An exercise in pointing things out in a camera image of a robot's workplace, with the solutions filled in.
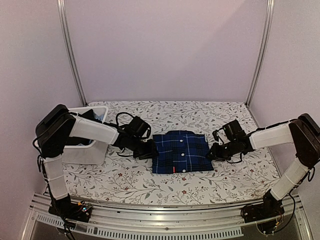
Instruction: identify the light blue denim shirt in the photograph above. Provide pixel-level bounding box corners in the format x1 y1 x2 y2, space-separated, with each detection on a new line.
93 111 106 123

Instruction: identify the left aluminium frame post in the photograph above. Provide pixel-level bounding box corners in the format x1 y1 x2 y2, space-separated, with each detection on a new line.
56 0 88 106

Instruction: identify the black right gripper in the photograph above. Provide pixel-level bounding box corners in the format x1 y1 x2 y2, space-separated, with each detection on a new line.
205 139 238 162

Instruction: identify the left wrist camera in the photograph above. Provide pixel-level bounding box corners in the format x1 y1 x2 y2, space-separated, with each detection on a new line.
128 116 151 140

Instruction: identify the right aluminium frame post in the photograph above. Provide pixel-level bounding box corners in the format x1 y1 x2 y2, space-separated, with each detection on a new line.
245 0 275 108

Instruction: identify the floral patterned table cloth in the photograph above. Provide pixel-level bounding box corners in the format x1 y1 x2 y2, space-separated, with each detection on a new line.
63 101 279 206

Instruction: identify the blue plaid long sleeve shirt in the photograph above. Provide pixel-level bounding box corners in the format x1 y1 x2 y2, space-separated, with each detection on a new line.
152 130 214 175

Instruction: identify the white plastic bin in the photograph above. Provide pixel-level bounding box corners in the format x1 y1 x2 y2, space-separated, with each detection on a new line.
61 106 109 165

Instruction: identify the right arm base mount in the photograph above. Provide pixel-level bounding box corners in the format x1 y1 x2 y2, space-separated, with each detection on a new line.
240 198 285 235

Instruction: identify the black shirt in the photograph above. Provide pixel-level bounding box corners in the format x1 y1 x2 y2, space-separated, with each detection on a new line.
79 109 95 121

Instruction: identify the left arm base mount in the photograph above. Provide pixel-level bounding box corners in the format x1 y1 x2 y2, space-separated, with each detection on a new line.
48 195 93 223

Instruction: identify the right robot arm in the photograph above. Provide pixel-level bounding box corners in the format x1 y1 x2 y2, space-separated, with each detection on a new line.
206 113 320 218

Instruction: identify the aluminium frame post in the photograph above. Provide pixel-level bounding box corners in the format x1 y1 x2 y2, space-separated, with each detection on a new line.
245 0 275 108
56 0 88 106

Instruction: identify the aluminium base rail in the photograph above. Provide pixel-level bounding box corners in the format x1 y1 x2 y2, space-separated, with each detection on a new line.
22 193 315 240

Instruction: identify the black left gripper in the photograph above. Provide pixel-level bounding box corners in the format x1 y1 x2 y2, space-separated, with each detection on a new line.
128 136 159 160

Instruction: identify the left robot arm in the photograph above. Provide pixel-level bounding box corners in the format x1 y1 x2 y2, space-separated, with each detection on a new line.
32 104 158 217

